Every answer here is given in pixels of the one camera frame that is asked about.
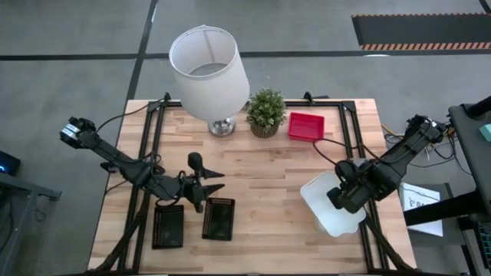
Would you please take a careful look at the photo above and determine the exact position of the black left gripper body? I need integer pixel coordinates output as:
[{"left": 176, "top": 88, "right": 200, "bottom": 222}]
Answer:
[{"left": 177, "top": 169, "right": 209, "bottom": 214}]

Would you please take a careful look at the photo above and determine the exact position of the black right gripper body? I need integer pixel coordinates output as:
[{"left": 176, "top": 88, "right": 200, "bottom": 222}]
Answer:
[{"left": 326, "top": 179, "right": 371, "bottom": 215}]

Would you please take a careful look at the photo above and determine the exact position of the red plastic mesh basket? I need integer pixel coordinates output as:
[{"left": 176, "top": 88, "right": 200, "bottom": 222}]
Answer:
[{"left": 288, "top": 111, "right": 326, "bottom": 143}]

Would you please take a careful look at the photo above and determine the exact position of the white plastic bin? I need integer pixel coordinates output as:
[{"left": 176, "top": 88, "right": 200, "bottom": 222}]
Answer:
[{"left": 299, "top": 169, "right": 367, "bottom": 239}]

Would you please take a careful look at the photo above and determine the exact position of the black plastic mesh basket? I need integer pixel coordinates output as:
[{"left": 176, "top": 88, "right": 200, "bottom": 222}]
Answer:
[
  {"left": 151, "top": 204, "right": 186, "bottom": 251},
  {"left": 201, "top": 197, "right": 236, "bottom": 242}
]

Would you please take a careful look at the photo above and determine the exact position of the white paper sheet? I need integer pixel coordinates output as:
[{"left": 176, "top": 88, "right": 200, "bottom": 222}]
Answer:
[{"left": 398, "top": 182, "right": 445, "bottom": 238}]

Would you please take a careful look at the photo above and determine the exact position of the potted plant ribbed pot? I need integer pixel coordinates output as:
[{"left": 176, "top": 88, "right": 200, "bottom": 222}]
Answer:
[{"left": 245, "top": 87, "right": 288, "bottom": 140}]

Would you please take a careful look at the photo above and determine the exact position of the silver table lamp white shade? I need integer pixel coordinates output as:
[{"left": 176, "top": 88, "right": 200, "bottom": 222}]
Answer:
[{"left": 168, "top": 24, "right": 252, "bottom": 139}]

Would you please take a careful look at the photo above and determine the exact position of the black equipment stand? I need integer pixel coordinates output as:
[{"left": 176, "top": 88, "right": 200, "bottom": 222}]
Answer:
[{"left": 403, "top": 94, "right": 491, "bottom": 228}]

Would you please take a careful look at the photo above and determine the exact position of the grey side table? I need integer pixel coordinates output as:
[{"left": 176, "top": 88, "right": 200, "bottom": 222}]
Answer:
[{"left": 0, "top": 172, "right": 63, "bottom": 266}]

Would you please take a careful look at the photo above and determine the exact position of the black hazard striped floor mat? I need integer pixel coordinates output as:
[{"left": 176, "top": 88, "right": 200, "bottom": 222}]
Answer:
[{"left": 351, "top": 12, "right": 491, "bottom": 51}]

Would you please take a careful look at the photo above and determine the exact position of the black device blue light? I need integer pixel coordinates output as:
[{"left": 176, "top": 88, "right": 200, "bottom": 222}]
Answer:
[{"left": 0, "top": 149, "right": 22, "bottom": 178}]

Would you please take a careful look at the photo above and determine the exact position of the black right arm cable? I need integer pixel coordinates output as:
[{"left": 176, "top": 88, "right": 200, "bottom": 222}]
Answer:
[{"left": 311, "top": 136, "right": 371, "bottom": 166}]

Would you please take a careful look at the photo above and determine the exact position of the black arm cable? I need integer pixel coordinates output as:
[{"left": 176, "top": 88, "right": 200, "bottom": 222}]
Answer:
[
  {"left": 94, "top": 98, "right": 166, "bottom": 133},
  {"left": 311, "top": 136, "right": 371, "bottom": 166}
]

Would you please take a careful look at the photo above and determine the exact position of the black aluminium table frame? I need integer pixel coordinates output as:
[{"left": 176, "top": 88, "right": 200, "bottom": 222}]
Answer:
[{"left": 87, "top": 90, "right": 417, "bottom": 276}]

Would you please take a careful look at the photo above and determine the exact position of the floor cable bundle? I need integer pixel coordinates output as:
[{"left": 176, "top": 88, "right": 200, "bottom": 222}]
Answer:
[{"left": 381, "top": 123, "right": 473, "bottom": 178}]

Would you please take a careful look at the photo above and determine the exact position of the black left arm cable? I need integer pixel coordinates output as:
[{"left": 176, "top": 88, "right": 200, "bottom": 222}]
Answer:
[{"left": 94, "top": 98, "right": 166, "bottom": 133}]

